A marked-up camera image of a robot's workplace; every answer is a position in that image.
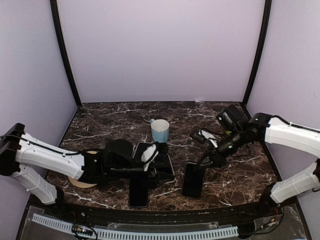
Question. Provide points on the black front rail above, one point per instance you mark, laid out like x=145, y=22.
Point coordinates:
x=240, y=214

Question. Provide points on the beige round plate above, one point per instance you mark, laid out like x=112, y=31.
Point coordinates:
x=81, y=185

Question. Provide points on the pink phone case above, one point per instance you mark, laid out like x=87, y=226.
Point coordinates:
x=174, y=173

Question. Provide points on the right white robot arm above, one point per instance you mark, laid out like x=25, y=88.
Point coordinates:
x=271, y=129

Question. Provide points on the black frame post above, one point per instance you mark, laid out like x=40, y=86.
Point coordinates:
x=63, y=51
x=259, y=52

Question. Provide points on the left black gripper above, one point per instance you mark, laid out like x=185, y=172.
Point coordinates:
x=153, y=182

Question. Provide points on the white slotted cable duct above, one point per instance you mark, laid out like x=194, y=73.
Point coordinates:
x=134, y=232

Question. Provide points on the black phone case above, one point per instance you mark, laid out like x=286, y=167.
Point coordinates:
x=183, y=195
x=130, y=205

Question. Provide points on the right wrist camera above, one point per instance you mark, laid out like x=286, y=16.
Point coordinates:
x=230, y=119

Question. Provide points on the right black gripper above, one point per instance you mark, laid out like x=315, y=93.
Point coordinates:
x=217, y=159

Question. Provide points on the blue ceramic mug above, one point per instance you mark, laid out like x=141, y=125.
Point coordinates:
x=160, y=130

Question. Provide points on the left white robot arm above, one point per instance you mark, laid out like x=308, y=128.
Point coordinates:
x=19, y=152

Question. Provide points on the left black frame post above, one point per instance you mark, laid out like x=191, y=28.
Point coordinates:
x=63, y=51

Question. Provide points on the right black frame post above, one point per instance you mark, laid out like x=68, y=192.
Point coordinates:
x=259, y=52

